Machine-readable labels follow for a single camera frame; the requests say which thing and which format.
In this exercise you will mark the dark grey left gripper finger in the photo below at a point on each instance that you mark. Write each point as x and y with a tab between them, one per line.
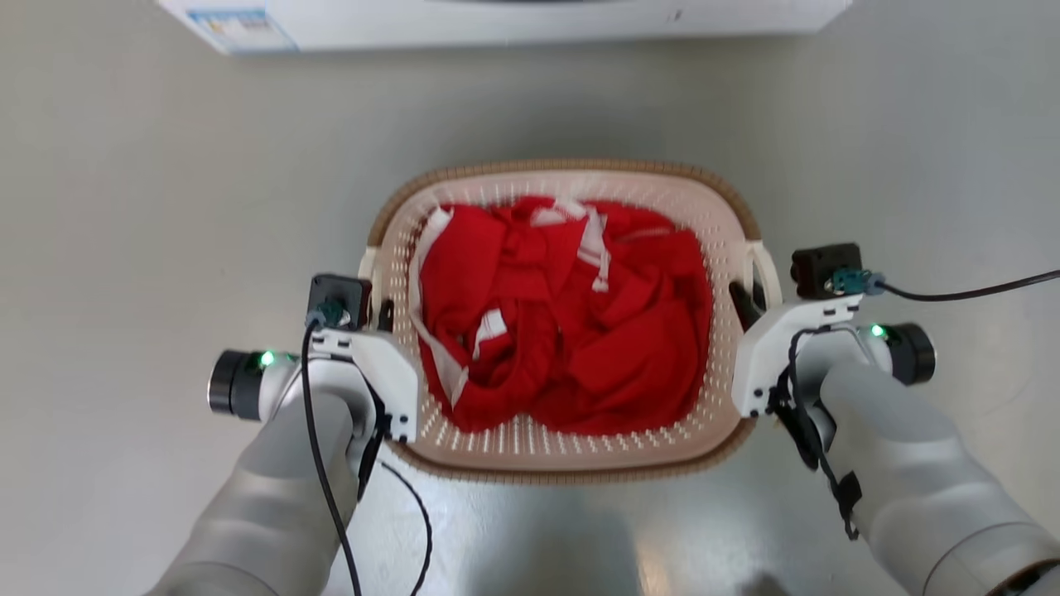
386	316

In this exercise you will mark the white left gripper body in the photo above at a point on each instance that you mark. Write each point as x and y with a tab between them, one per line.
389	372

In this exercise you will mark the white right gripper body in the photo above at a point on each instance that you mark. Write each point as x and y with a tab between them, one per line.
758	364

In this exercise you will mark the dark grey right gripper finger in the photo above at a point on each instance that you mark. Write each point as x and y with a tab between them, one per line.
748	310

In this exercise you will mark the beige laundry basket brown rim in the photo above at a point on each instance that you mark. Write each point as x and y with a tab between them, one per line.
530	451

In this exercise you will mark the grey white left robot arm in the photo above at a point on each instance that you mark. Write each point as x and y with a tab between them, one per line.
265	497

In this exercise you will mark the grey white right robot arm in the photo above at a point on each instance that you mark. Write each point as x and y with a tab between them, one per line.
919	480

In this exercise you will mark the red garment with white stripes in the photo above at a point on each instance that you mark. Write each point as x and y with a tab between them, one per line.
580	331

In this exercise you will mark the blue white appliance label sticker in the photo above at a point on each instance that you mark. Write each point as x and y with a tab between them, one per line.
240	29

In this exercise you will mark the white washing machine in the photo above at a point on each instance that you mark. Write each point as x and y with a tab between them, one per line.
530	21

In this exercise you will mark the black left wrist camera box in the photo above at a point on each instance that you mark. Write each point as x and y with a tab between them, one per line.
339	294

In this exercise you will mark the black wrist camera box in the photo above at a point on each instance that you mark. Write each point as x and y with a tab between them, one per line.
339	294
820	269

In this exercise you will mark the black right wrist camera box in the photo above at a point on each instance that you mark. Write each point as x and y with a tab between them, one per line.
820	269

